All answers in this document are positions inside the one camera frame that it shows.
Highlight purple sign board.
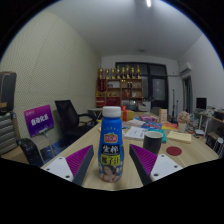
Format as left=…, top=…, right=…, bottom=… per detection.
left=23, top=104, right=55, bottom=138

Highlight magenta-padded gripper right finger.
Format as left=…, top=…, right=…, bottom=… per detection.
left=129, top=143, right=184, bottom=187

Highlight wooden shelf unit with trophies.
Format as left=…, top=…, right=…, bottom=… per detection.
left=95, top=65, right=144, bottom=108

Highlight cluttered side desk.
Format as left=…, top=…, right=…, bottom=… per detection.
left=193, top=106, right=224, bottom=149

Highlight black cup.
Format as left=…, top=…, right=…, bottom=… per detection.
left=142, top=130, right=164, bottom=156

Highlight black office chair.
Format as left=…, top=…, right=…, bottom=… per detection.
left=54, top=99, right=99, bottom=146

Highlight teal notebook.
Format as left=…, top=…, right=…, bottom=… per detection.
left=148, top=128, right=168, bottom=144

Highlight white wall air conditioner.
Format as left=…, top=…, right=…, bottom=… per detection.
left=179, top=62, right=193, bottom=75

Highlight pink flat box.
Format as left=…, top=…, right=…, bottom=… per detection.
left=139, top=115, right=158, bottom=122

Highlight white printed papers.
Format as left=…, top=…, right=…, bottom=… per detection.
left=123, top=125, right=149, bottom=141

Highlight orange book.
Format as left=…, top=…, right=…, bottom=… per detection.
left=161, top=121, right=179, bottom=131

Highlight blue drink bottle white cap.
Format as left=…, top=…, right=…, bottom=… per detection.
left=98, top=105, right=125, bottom=183

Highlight pink flowers in white pot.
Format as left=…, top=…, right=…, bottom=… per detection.
left=176, top=110, right=191, bottom=134

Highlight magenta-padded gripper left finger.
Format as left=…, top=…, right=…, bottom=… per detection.
left=43, top=144, right=95, bottom=187

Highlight large pale yellow notebook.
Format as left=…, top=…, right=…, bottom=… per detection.
left=166, top=130, right=193, bottom=145

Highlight black computer monitor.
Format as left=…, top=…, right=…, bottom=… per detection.
left=195, top=97, right=208, bottom=111

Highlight flat round red coaster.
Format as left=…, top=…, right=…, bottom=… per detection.
left=165, top=145, right=183, bottom=157

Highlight yellow gift box red ribbon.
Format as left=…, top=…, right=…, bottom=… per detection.
left=120, top=105, right=135, bottom=122

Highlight black framed glass door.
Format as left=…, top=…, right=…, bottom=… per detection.
left=115, top=61, right=169, bottom=111

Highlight small standing wooden card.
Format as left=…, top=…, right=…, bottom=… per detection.
left=158, top=108, right=169, bottom=124

